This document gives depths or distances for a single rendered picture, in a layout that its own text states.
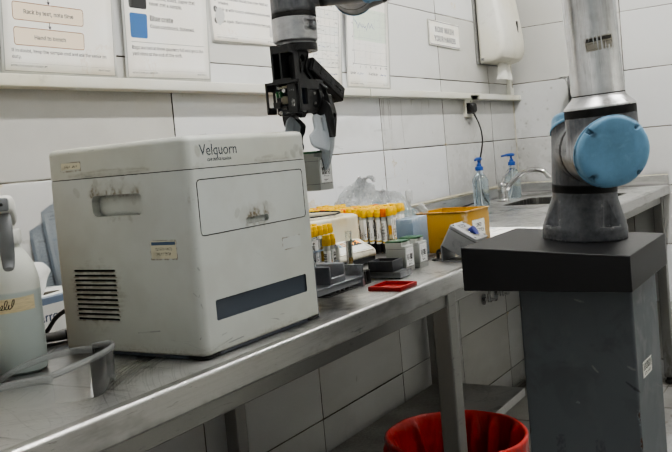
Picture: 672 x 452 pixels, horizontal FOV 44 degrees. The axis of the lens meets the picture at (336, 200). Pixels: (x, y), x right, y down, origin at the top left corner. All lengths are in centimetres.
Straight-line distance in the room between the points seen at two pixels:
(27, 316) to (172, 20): 106
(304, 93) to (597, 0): 49
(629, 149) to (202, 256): 70
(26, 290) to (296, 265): 39
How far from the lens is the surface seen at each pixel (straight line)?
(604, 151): 141
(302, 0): 141
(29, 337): 122
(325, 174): 143
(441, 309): 177
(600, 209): 156
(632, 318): 152
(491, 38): 374
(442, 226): 202
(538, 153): 411
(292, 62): 139
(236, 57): 228
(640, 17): 401
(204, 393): 109
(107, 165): 122
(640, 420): 157
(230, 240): 118
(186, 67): 211
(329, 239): 155
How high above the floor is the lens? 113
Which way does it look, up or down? 3 degrees down
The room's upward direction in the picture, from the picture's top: 5 degrees counter-clockwise
